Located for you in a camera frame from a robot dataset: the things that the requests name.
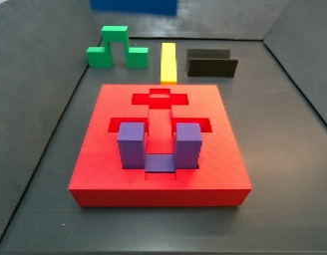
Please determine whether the blue U-shaped block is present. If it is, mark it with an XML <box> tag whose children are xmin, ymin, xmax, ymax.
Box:
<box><xmin>91</xmin><ymin>0</ymin><xmax>178</xmax><ymax>16</ymax></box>

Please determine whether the red slotted base block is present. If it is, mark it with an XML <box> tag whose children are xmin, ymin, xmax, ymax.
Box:
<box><xmin>69</xmin><ymin>85</ymin><xmax>251</xmax><ymax>207</ymax></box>

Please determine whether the purple U-shaped block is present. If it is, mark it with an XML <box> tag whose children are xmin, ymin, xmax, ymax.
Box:
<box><xmin>118</xmin><ymin>123</ymin><xmax>203</xmax><ymax>173</ymax></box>

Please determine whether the yellow long bar block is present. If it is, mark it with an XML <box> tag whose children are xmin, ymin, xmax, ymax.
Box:
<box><xmin>162</xmin><ymin>43</ymin><xmax>176</xmax><ymax>85</ymax></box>

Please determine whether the green stepped arch block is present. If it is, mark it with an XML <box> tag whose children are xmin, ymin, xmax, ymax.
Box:
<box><xmin>87</xmin><ymin>26</ymin><xmax>150</xmax><ymax>69</ymax></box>

